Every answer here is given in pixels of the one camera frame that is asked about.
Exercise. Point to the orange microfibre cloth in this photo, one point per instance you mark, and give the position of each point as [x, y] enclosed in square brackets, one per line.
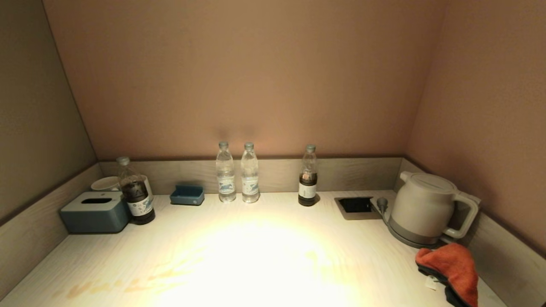
[452, 262]

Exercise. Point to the clear water bottle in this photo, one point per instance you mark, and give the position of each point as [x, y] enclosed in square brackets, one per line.
[225, 179]
[250, 179]

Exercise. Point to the small dark drink bottle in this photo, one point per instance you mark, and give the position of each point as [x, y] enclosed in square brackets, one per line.
[307, 187]

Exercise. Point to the small blue tray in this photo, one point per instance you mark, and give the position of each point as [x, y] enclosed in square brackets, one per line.
[187, 197]

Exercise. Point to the recessed black socket box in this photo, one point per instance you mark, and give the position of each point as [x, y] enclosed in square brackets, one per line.
[356, 205]

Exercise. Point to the grey power plug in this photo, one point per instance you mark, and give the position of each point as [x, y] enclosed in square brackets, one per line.
[382, 204]

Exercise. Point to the large dark drink bottle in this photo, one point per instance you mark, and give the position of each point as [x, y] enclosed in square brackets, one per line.
[136, 198]

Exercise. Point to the grey kettle base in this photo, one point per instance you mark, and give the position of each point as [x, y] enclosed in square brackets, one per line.
[405, 238]

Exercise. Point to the white electric kettle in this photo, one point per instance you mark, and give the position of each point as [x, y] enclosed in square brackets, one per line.
[422, 204]

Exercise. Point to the white ceramic cup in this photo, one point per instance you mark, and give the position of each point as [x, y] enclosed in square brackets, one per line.
[104, 184]

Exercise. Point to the blue tissue box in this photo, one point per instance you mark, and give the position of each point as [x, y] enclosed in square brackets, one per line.
[94, 217]

